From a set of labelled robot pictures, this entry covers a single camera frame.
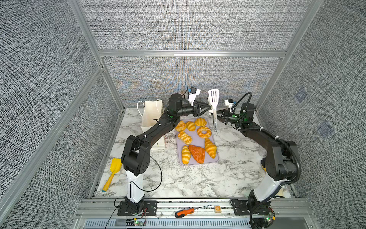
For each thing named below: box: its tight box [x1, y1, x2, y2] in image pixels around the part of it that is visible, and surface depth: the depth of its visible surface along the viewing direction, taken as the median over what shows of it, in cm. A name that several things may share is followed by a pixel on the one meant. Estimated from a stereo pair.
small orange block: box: [213, 205, 222, 214], surface depth 74 cm
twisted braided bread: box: [177, 130, 193, 146], surface depth 99 cm
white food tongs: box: [207, 88, 220, 136], surface depth 76 cm
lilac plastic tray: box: [175, 118, 220, 166], surface depth 97 cm
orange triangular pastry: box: [187, 145, 206, 164], surface depth 92 cm
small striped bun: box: [185, 121, 196, 132], surface depth 105 cm
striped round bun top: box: [194, 117, 207, 127], surface depth 108 cm
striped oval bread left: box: [181, 145, 192, 166], surface depth 92 cm
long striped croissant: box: [204, 137, 217, 159], surface depth 94 cm
